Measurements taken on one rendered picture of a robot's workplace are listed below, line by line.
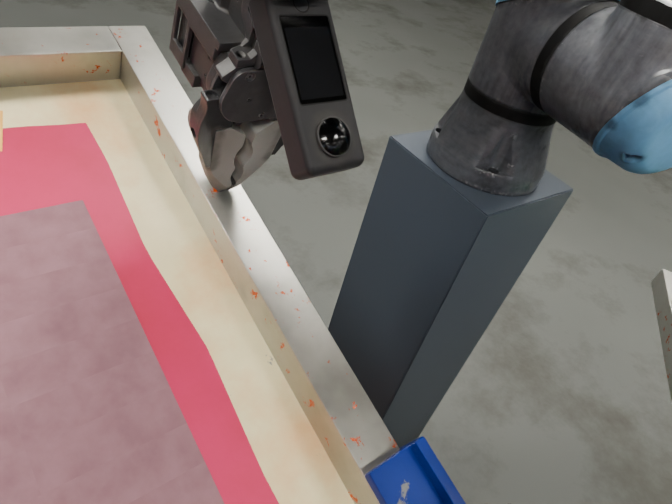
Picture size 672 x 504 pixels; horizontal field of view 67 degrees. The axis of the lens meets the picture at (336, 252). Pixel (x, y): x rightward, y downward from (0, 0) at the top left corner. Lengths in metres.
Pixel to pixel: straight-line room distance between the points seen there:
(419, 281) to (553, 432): 1.49
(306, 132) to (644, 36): 0.31
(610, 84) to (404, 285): 0.36
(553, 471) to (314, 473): 1.65
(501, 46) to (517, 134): 0.10
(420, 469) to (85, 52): 0.47
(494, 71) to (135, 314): 0.44
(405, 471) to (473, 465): 1.49
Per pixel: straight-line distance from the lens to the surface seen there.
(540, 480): 1.98
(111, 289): 0.44
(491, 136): 0.62
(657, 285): 1.14
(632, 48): 0.52
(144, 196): 0.49
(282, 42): 0.32
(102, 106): 0.56
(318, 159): 0.31
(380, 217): 0.72
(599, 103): 0.52
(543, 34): 0.57
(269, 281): 0.42
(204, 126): 0.37
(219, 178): 0.43
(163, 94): 0.54
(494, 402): 2.07
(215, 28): 0.36
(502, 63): 0.61
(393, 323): 0.77
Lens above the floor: 1.49
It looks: 39 degrees down
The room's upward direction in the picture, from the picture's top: 16 degrees clockwise
